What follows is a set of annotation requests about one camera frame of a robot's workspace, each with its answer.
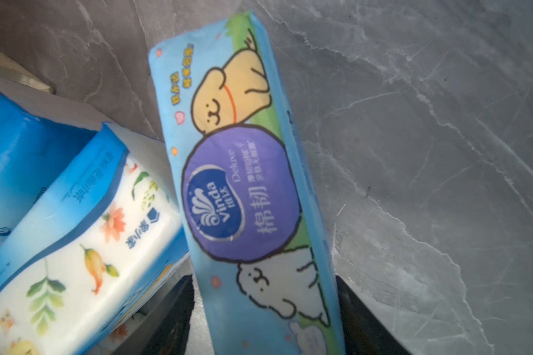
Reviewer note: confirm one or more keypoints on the blue tissue pack top middle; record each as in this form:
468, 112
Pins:
100, 242

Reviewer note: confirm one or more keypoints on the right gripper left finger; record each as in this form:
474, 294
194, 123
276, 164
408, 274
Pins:
172, 332

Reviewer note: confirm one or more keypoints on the blue tissue pack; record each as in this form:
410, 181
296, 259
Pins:
100, 242
34, 150

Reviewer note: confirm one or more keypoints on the Vinda cartoon tissue pack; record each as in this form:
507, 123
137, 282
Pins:
254, 228

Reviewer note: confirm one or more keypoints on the blue tissue pack top left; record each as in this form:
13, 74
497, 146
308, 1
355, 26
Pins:
34, 150

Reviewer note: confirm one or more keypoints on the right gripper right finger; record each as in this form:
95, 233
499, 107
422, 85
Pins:
363, 332

